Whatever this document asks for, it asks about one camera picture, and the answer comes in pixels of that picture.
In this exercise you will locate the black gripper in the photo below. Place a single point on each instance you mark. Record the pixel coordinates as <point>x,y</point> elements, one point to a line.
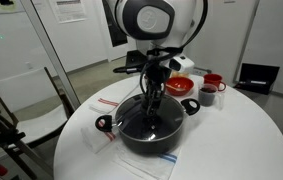
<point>156,73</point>

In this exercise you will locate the glass pot lid black knob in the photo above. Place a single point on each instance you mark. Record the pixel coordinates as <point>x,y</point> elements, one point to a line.
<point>131,116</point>

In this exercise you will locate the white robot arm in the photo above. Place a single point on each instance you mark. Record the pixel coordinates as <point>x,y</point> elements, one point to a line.
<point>181,23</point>

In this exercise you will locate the red bowl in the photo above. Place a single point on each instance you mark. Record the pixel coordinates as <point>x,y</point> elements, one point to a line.
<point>179,87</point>

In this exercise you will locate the white towel red stripes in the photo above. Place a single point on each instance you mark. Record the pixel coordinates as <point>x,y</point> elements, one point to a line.
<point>109,101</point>
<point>94,136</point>

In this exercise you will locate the red mug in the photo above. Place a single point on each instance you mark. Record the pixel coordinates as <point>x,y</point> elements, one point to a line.
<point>212,80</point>

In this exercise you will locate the white towel blue stripes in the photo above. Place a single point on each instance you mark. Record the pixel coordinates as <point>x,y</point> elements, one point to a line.
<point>147,165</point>

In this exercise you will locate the open black case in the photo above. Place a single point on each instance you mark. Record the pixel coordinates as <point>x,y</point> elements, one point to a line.
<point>257,78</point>

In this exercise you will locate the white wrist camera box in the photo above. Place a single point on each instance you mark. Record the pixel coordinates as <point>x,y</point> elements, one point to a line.
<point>181,64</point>

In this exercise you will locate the black wall panel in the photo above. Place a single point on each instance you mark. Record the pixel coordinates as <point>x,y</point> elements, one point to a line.
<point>116,33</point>

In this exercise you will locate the grey metal partition frame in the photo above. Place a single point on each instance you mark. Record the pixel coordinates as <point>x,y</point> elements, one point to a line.
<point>52,56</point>

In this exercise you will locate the printed paper sheet on wall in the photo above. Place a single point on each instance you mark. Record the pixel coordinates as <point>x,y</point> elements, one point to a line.
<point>68,10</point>

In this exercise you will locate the white chair dark wood frame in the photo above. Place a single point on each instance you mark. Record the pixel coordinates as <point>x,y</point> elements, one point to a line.
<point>31,90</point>

